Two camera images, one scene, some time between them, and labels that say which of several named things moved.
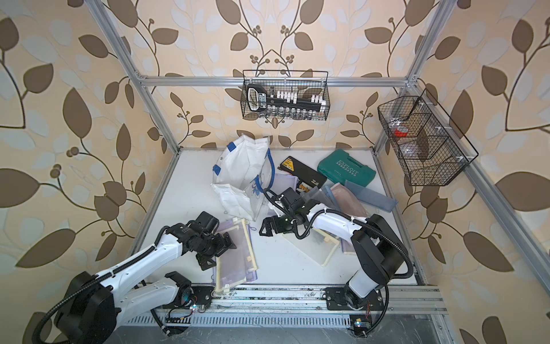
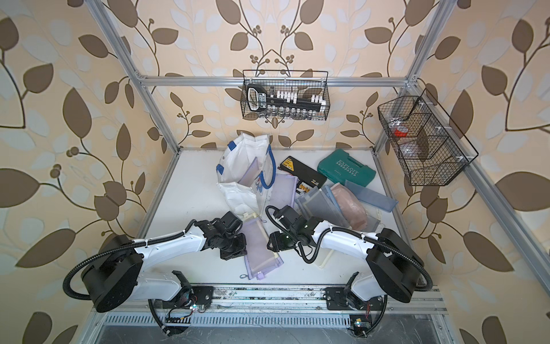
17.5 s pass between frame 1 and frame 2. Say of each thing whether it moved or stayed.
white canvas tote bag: stayed
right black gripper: moved
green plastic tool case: stayed
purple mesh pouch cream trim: moved
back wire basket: stayed
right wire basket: stayed
